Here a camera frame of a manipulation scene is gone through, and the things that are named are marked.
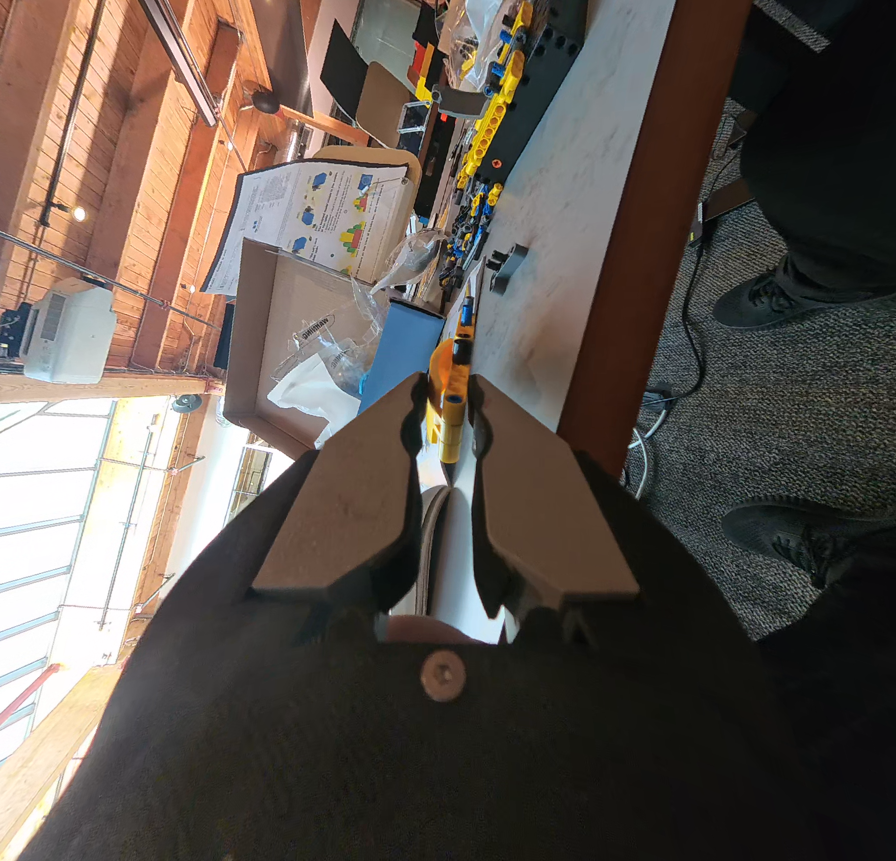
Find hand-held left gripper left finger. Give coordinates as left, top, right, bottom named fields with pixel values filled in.
left=252, top=373, right=429, bottom=608

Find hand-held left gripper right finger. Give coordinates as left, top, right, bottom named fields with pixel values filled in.
left=468, top=375, right=641, bottom=638

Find yellow brick assembly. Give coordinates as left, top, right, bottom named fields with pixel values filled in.
left=426, top=294, right=480, bottom=484

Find grey desk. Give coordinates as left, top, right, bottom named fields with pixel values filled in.
left=381, top=0, right=764, bottom=645

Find open instruction booklet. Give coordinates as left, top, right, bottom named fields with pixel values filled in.
left=416, top=483, right=505, bottom=645

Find white plastic bag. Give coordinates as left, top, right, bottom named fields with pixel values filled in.
left=267, top=354, right=361, bottom=449

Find clear plastic bags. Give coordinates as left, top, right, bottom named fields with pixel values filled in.
left=269, top=228, right=449, bottom=414

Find blue cardboard box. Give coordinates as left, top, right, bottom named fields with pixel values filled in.
left=357, top=298, right=449, bottom=414

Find open brown cardboard box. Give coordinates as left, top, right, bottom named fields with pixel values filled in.
left=223, top=237, right=393, bottom=449

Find black sneaker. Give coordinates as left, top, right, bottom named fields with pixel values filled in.
left=713, top=266, right=841, bottom=330
left=721, top=497, right=896, bottom=589

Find grey angled brick with pins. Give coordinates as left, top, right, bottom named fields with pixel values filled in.
left=489, top=243, right=531, bottom=297

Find pile of small bricks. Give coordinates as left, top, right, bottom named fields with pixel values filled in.
left=437, top=179, right=505, bottom=292

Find printed paper sheet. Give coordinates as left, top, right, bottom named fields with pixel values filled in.
left=199, top=160, right=414, bottom=295

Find black power adapter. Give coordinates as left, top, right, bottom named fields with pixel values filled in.
left=689, top=179, right=753, bottom=246

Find grey curved brick panel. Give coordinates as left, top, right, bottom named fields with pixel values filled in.
left=430, top=84, right=491, bottom=119

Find black flat panel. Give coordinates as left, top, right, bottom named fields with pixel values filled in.
left=321, top=20, right=368, bottom=113

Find black yellow brick block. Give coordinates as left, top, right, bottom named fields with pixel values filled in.
left=455, top=0, right=590, bottom=176

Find white cable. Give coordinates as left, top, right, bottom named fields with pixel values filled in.
left=626, top=413, right=666, bottom=501

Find thin black cable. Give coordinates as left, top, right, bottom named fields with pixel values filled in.
left=644, top=238, right=708, bottom=414

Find white wall heater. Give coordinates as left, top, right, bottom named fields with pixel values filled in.
left=20, top=277, right=116, bottom=385

